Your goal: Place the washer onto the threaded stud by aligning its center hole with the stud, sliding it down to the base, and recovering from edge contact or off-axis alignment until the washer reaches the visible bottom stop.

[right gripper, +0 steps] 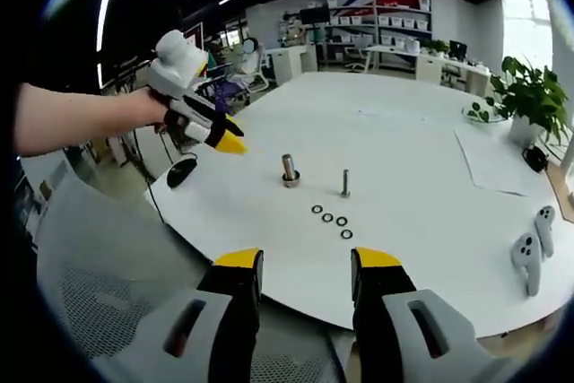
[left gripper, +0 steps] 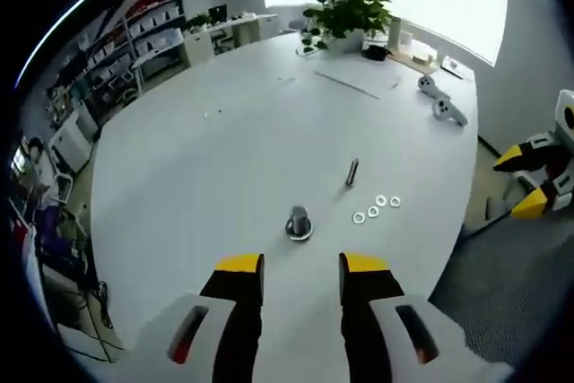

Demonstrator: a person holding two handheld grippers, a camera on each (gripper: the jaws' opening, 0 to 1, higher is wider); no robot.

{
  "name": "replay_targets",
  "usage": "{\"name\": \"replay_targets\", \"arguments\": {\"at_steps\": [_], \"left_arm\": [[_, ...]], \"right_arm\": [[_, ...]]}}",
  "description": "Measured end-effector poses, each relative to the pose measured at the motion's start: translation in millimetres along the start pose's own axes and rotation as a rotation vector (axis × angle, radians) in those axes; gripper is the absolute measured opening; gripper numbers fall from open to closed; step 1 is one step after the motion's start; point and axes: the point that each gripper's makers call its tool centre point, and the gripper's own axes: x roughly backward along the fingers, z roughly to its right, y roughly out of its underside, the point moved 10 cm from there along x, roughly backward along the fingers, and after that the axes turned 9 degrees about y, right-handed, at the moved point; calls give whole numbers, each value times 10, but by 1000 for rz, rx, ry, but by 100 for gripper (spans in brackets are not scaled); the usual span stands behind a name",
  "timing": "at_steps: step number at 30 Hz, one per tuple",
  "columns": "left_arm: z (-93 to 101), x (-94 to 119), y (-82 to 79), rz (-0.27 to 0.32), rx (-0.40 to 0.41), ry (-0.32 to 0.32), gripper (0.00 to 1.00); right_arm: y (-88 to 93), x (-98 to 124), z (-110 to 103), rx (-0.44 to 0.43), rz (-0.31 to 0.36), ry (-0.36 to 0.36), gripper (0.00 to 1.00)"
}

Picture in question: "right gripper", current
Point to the small background plant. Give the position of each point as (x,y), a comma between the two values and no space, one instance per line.
(435,47)

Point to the storage shelf with white bins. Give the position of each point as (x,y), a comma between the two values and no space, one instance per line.
(385,22)

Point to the small black background monitor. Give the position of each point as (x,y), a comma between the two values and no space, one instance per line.
(458,49)

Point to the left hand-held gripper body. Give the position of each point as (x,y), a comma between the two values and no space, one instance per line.
(177,64)

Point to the straight ceiling light strip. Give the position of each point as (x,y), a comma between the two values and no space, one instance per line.
(107,2)

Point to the person's left hand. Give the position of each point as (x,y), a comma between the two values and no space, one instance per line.
(150,109)

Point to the small dish with leaves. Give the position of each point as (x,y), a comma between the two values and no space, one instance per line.
(480,113)

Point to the thick threaded steel stud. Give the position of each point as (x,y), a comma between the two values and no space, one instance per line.
(288,165)

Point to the bright window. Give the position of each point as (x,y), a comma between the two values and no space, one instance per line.
(524,24)

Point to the white mesh office chair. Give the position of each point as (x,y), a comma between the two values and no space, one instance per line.
(98,257)

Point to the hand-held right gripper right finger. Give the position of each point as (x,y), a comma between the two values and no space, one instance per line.
(381,311)

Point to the black computer mouse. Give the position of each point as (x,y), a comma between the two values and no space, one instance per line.
(179,174)

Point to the white paper sheet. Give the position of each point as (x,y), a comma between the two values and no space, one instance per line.
(498,163)

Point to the small black box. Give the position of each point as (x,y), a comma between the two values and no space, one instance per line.
(535,159)

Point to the thin threaded steel stud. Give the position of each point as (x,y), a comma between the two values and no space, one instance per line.
(345,181)

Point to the long white background desk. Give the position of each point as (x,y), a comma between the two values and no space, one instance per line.
(426,64)

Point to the white handheld controller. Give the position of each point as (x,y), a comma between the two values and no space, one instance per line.
(545,230)
(529,262)

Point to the white background cabinet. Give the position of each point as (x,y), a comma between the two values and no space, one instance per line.
(291,62)

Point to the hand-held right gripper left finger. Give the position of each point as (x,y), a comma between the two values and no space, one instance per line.
(224,311)

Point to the green potted plant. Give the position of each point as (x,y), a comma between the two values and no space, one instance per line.
(531,91)

